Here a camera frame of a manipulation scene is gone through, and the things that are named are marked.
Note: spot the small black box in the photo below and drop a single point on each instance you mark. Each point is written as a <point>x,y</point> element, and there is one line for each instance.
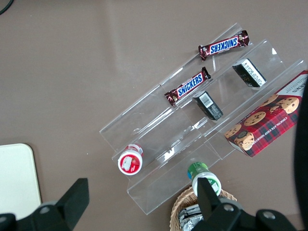
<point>250,72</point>
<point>208,106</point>

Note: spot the beige plastic tray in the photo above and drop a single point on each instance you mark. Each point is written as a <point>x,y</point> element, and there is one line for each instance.
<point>16,180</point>

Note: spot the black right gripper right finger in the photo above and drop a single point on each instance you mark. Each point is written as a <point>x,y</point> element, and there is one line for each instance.
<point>207,199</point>

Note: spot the green lidded cup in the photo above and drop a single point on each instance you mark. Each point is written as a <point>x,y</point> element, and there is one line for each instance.
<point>199,170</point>

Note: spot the red lidded cup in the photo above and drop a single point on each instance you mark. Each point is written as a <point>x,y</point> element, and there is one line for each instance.
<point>130,162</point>

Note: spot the silver foil packet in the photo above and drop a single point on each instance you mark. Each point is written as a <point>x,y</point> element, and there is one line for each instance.
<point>186,209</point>
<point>190,222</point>

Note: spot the light wicker basket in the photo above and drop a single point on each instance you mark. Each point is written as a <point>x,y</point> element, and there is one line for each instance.
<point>176,211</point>

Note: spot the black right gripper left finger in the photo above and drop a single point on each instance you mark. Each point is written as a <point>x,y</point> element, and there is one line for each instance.
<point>72,204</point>

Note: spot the Snickers chocolate bar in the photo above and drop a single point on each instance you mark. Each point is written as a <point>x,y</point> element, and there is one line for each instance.
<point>188,86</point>
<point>223,45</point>

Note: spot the clear acrylic stepped display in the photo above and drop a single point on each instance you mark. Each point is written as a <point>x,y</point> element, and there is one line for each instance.
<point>154,134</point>

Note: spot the red tartan cookie box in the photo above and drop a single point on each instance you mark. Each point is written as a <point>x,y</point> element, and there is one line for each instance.
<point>264,125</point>

